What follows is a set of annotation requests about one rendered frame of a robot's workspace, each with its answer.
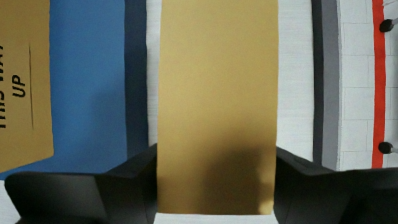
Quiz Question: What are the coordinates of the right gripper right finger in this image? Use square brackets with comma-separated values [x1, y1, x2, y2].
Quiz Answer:
[273, 146, 398, 224]

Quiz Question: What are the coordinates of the brown cardboard carton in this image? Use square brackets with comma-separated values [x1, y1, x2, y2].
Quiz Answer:
[0, 0, 54, 173]
[157, 0, 279, 216]

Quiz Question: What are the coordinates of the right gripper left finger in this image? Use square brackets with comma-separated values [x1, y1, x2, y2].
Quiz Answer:
[4, 143, 158, 224]

